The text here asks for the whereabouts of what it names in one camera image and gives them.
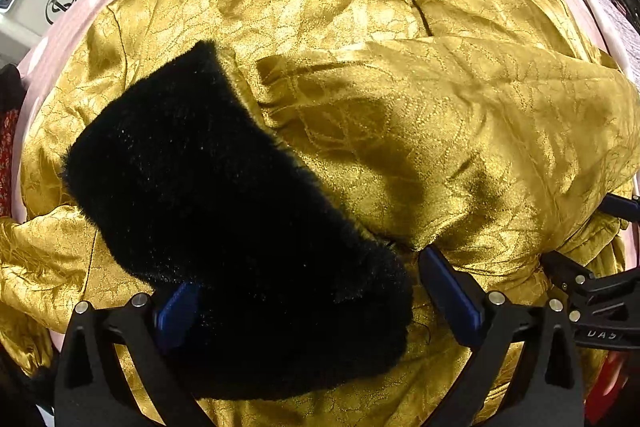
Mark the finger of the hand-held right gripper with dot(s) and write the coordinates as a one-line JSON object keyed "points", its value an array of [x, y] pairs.
{"points": [[565, 268], [620, 207]]}

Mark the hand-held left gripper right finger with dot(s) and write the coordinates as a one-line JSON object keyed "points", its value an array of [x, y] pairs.
{"points": [[452, 297]]}

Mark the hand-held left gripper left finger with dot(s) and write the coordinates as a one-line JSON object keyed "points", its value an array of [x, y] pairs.
{"points": [[175, 309]]}

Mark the gold patterned jacket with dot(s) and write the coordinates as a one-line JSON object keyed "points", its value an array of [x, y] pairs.
{"points": [[400, 107]]}

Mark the red cloth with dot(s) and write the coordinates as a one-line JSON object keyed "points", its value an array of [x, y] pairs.
{"points": [[612, 377]]}

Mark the purple striped blanket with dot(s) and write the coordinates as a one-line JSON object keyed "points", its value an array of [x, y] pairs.
{"points": [[617, 22]]}

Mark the red patterned garment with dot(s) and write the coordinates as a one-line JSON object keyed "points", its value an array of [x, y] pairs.
{"points": [[5, 147]]}

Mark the black garment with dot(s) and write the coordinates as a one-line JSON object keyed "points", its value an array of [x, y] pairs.
{"points": [[7, 87]]}

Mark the pink polka dot sheet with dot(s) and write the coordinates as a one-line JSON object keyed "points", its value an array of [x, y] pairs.
{"points": [[55, 57]]}

